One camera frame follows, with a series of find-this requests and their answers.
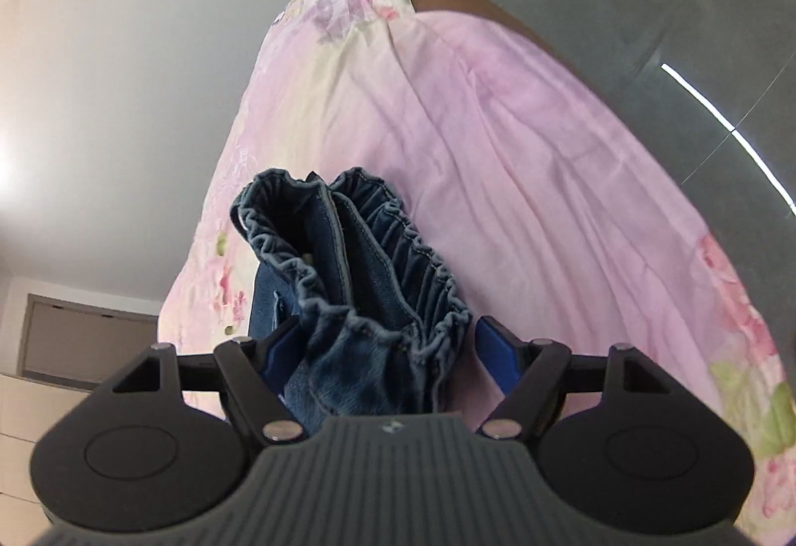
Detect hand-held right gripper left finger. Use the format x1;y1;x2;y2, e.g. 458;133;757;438
112;316;305;448

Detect pink floral bed sheet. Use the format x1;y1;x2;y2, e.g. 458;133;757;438
158;0;791;522

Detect grey-brown door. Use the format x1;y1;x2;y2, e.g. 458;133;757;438
18;294;159;391

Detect beige wardrobe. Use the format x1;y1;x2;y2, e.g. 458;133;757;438
0;372;94;522

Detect blue denim pants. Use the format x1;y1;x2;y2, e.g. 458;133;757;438
230;167;477;419

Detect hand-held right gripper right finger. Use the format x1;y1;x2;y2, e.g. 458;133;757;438
476;317;676;444

